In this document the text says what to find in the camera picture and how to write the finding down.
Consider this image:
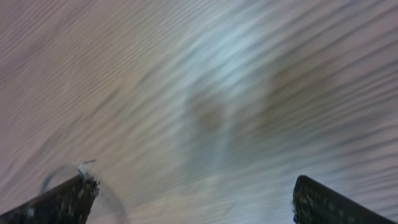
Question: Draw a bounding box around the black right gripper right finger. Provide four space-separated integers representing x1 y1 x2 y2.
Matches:
292 175 396 224

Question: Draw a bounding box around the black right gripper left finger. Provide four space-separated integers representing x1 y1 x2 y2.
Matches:
1 175 99 224

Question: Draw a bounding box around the thick black USB cable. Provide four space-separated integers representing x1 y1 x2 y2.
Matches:
39 164 130 224

